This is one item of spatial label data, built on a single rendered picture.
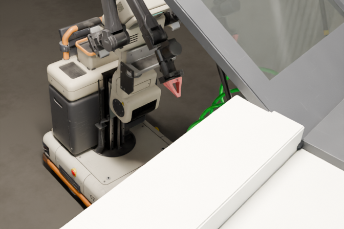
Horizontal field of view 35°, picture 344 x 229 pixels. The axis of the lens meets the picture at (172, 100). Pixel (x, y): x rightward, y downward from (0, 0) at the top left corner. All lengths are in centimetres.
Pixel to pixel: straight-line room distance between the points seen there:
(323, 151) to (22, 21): 391
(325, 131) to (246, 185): 37
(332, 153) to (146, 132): 196
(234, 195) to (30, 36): 375
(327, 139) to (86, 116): 174
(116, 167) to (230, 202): 188
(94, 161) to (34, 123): 85
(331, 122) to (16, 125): 266
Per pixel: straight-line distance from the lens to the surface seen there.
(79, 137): 309
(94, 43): 248
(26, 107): 404
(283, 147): 145
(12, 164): 361
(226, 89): 165
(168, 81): 210
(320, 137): 158
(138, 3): 215
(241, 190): 132
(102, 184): 303
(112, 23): 234
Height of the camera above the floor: 249
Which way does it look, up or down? 38 degrees down
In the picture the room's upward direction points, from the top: 4 degrees clockwise
